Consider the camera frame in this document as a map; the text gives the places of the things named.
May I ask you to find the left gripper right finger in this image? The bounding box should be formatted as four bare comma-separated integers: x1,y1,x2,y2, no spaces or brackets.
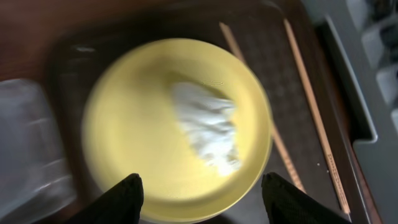
261,172,349,224

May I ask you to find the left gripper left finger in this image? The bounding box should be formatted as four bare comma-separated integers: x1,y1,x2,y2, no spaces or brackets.
66,174,144,224

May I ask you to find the wooden chopstick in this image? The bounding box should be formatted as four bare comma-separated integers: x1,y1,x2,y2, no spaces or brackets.
284,19,351,215
219,22,306,193

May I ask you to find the yellow round plate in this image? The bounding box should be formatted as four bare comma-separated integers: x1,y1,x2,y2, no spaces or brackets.
81,39,272,223

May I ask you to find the white tissue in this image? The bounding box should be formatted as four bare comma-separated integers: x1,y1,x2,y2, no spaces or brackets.
171,82,241,176

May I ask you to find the grey plastic dishwasher rack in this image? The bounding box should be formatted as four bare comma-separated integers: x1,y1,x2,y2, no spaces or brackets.
304,0,397,223

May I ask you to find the clear plastic bin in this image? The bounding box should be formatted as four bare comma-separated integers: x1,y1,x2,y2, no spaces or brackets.
1,79,76,223

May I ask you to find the dark brown serving tray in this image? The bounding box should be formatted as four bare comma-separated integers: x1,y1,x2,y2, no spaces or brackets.
46,0,383,224

